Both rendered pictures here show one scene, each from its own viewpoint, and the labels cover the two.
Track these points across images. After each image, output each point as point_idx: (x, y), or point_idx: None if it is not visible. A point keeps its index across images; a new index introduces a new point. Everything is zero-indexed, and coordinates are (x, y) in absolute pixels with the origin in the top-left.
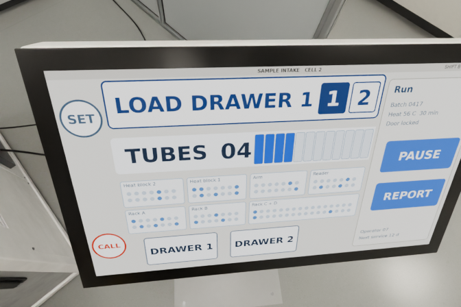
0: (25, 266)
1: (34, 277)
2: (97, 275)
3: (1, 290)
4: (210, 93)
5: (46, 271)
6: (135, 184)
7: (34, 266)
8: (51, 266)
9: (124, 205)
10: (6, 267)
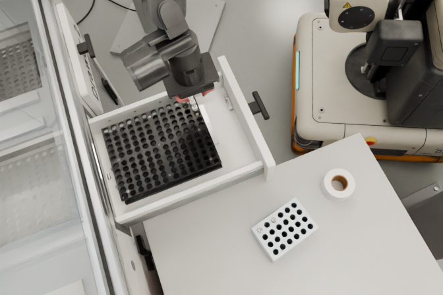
0: (105, 75)
1: (118, 104)
2: None
3: (115, 105)
4: None
5: (118, 97)
6: None
7: (108, 80)
8: (117, 93)
9: None
10: (97, 64)
